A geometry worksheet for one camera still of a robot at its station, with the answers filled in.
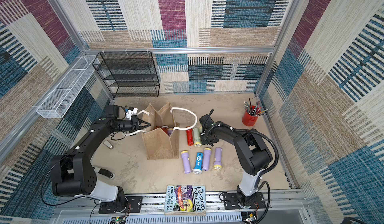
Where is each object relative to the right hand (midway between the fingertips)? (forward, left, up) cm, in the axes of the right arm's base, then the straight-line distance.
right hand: (209, 141), depth 95 cm
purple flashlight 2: (-12, -4, +3) cm, 13 cm away
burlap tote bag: (-7, +29, +10) cm, 31 cm away
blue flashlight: (-18, +8, +4) cm, 20 cm away
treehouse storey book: (-32, +14, +3) cm, 35 cm away
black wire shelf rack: (+45, +56, +20) cm, 74 cm away
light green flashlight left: (-2, +7, +4) cm, 8 cm away
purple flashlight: (-11, +2, +3) cm, 12 cm away
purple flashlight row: (-16, +13, +3) cm, 21 cm away
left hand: (+1, +33, +19) cm, 38 cm away
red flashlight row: (+2, +12, +3) cm, 12 cm away
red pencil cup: (+13, -27, +9) cm, 31 cm away
